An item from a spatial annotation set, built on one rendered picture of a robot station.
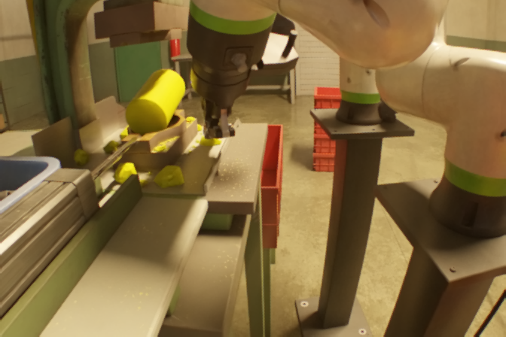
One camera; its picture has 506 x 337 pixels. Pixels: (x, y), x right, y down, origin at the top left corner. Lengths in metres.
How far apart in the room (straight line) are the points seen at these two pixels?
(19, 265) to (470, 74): 0.50
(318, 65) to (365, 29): 5.66
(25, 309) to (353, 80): 0.86
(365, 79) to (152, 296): 0.79
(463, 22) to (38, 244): 6.89
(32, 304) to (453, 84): 0.50
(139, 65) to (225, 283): 6.21
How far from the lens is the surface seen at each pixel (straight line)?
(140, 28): 0.42
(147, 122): 0.48
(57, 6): 0.58
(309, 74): 5.89
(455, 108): 0.46
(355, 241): 1.13
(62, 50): 0.55
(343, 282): 1.25
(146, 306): 0.25
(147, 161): 0.45
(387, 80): 0.53
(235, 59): 0.33
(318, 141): 2.72
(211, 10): 0.30
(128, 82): 6.61
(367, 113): 0.93
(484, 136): 0.45
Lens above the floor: 1.18
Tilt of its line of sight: 20 degrees down
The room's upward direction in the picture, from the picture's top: 2 degrees counter-clockwise
